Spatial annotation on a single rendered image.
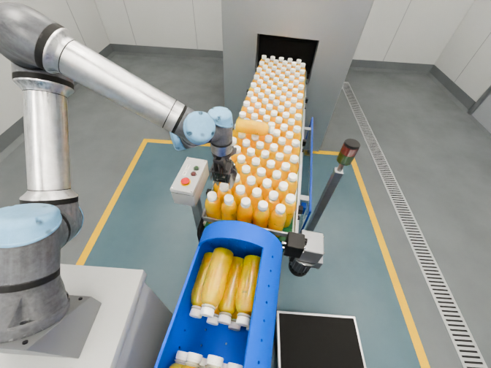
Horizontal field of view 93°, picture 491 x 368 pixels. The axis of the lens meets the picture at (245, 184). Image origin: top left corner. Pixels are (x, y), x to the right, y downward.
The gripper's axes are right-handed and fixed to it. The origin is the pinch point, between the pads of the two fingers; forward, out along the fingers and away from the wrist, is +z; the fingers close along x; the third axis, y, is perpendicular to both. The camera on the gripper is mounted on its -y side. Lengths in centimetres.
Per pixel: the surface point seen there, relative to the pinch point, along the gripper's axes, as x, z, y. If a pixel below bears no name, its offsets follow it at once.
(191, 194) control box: -12.4, 1.8, 7.6
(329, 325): 72, 96, 22
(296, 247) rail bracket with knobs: 33.1, 10.7, 17.1
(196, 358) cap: 8, -2, 59
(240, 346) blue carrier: 18, 14, 53
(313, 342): 62, 96, 33
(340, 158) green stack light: 46, -8, -18
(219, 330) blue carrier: 11, 15, 50
